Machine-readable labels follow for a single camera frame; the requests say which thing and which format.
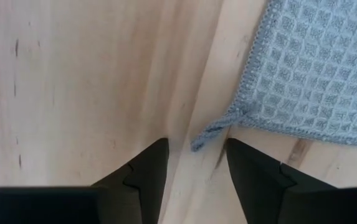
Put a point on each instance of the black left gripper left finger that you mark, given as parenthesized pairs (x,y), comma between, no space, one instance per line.
(147,180)

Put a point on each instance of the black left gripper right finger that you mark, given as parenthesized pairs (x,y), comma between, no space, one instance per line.
(253,180)

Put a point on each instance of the grey microfiber towel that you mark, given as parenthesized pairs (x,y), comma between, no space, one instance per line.
(315,74)

